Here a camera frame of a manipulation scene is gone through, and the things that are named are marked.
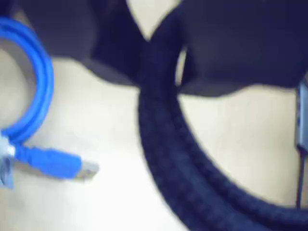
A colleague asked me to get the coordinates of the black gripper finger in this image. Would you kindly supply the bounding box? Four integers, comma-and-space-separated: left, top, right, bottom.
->
14, 0, 149, 86
180, 0, 308, 97

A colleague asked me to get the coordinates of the blue charging cable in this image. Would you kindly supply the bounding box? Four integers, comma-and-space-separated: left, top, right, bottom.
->
0, 16, 100, 191

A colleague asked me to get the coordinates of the black braided charging cable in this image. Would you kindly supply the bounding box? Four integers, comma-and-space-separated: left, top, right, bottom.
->
137, 7, 308, 231

